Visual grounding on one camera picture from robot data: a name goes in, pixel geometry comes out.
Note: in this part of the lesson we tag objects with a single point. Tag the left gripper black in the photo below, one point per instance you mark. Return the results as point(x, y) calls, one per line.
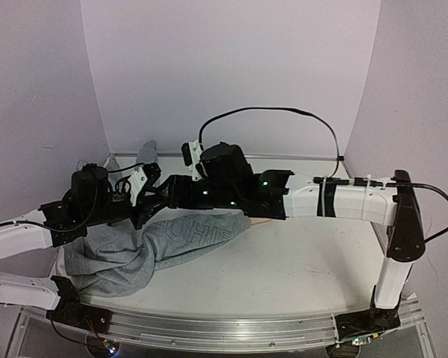
point(145, 212)

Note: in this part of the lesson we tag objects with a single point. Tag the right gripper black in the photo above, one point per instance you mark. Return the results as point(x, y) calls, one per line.
point(170, 192)

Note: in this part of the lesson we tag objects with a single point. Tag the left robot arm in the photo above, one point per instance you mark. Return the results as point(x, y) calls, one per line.
point(42, 228)

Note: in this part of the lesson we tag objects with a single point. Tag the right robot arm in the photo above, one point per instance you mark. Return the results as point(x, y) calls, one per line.
point(391, 202)

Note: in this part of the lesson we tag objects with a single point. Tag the mannequin hand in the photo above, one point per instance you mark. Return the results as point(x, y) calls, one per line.
point(256, 221)

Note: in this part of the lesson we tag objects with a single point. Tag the grey hoodie sweatshirt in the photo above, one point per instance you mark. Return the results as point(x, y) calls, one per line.
point(117, 260)

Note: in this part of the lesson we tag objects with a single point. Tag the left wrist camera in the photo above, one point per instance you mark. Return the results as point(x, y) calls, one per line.
point(143, 176)

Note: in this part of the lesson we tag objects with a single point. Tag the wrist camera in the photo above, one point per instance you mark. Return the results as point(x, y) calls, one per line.
point(191, 153)
point(143, 176)

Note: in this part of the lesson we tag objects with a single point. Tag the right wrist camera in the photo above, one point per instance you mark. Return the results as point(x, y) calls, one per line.
point(191, 153)

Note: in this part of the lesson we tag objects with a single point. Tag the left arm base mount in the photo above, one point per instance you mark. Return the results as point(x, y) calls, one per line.
point(73, 313)

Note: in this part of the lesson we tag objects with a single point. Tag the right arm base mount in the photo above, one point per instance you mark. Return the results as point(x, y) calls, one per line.
point(366, 322)

